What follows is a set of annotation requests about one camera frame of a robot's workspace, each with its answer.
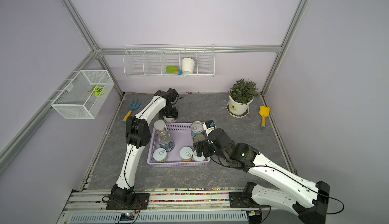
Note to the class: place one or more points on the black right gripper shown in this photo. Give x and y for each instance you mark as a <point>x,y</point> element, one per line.
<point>205,144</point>

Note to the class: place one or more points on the white wire wall shelf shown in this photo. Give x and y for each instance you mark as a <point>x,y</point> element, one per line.
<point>152,60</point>

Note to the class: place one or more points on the small white empty pot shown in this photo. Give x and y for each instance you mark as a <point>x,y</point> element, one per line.
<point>187,66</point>

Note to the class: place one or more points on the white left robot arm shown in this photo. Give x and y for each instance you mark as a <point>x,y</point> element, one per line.
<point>138,136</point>

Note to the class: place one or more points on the pink labelled white-lid can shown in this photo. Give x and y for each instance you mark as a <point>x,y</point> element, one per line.
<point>169,120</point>

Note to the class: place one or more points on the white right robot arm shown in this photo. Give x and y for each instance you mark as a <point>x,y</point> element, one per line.
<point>306,199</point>

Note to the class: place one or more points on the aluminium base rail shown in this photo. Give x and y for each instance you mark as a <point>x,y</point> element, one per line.
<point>176,206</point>

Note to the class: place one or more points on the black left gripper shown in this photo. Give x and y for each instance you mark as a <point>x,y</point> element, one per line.
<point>174,115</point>

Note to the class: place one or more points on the dark blue tin can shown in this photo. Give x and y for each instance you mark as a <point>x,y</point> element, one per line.
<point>165,140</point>

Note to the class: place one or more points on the white wire side basket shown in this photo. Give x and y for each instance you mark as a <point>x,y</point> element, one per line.
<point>74,101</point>

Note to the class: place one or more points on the yellow toy shovel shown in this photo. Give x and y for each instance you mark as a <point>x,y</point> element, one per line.
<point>264,112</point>

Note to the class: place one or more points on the green toy scoop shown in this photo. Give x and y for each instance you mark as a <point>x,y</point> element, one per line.
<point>173,70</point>

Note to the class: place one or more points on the green toy in basket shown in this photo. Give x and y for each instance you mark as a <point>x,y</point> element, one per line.
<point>98,91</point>

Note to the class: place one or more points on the blue Progresso soup can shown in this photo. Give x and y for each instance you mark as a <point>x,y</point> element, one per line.
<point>196,128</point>

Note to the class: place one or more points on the tall can with plastic lid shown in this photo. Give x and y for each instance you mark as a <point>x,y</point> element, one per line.
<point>160,126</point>

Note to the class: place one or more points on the yellow corn can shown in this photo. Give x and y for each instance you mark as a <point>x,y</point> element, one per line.
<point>197,158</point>
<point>186,154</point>

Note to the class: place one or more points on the blue toy rake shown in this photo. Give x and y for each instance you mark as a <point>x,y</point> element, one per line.
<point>135,104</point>

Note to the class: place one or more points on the green labelled white-lid can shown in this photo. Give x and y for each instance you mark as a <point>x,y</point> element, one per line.
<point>160,155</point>

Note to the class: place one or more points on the aluminium frame corner post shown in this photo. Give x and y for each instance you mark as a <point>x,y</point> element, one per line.
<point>285,45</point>

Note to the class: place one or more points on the purple plastic basket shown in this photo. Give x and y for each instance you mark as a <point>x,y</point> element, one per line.
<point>181,134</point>

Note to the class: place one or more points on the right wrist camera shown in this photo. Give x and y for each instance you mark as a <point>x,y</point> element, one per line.
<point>208,127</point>

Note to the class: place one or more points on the dark labelled tin can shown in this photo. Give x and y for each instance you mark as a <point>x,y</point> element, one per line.
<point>199,138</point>

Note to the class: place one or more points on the green potted plant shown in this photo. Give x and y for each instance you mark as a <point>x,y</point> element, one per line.
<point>244,91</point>

